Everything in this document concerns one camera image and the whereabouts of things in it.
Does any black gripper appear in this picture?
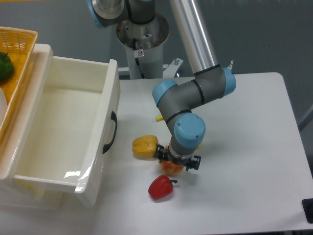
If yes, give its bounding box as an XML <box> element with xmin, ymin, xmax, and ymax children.
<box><xmin>153</xmin><ymin>144</ymin><xmax>201</xmax><ymax>171</ymax></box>

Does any round knotted bread roll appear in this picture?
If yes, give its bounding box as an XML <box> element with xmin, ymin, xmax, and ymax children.
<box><xmin>158</xmin><ymin>160</ymin><xmax>184</xmax><ymax>176</ymax></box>

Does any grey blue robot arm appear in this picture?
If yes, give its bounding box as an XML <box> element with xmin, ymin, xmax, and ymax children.
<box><xmin>88</xmin><ymin>0</ymin><xmax>236</xmax><ymax>170</ymax></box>

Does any red bell pepper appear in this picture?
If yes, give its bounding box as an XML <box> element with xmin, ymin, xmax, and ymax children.
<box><xmin>148</xmin><ymin>175</ymin><xmax>178</xmax><ymax>200</ymax></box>

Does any yellow bell pepper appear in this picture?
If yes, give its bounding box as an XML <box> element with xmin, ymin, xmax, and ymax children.
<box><xmin>132</xmin><ymin>135</ymin><xmax>158</xmax><ymax>159</ymax></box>

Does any yellow banana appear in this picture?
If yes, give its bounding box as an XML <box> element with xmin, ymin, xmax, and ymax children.
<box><xmin>156</xmin><ymin>115</ymin><xmax>201</xmax><ymax>149</ymax></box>

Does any white clip behind table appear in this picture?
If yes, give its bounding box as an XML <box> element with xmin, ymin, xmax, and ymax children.
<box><xmin>227</xmin><ymin>60</ymin><xmax>234</xmax><ymax>70</ymax></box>

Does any white open drawer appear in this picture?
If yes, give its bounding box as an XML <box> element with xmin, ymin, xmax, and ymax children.
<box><xmin>14</xmin><ymin>56</ymin><xmax>120</xmax><ymax>207</ymax></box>

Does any black device at table edge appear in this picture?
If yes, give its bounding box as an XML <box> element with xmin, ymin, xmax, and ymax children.
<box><xmin>302</xmin><ymin>198</ymin><xmax>313</xmax><ymax>224</ymax></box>

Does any white drawer cabinet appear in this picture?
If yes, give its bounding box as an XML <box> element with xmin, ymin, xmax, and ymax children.
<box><xmin>0</xmin><ymin>44</ymin><xmax>63</xmax><ymax>210</ymax></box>

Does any white plate edge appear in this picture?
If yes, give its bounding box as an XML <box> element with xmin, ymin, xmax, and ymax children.
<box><xmin>0</xmin><ymin>89</ymin><xmax>7</xmax><ymax>123</ymax></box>

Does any green bell pepper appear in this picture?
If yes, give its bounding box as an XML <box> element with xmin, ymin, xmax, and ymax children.
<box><xmin>0</xmin><ymin>51</ymin><xmax>15</xmax><ymax>82</ymax></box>

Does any yellow woven basket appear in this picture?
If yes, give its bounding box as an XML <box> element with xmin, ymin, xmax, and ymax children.
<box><xmin>0</xmin><ymin>26</ymin><xmax>38</xmax><ymax>140</ymax></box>

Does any black drawer handle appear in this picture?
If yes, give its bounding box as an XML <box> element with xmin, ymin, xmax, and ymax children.
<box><xmin>102</xmin><ymin>111</ymin><xmax>118</xmax><ymax>154</ymax></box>

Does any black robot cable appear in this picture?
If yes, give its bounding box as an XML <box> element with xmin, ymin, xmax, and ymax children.
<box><xmin>133</xmin><ymin>38</ymin><xmax>146</xmax><ymax>79</ymax></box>

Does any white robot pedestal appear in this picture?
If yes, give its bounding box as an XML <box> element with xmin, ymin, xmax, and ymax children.
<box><xmin>116</xmin><ymin>13</ymin><xmax>183</xmax><ymax>79</ymax></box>

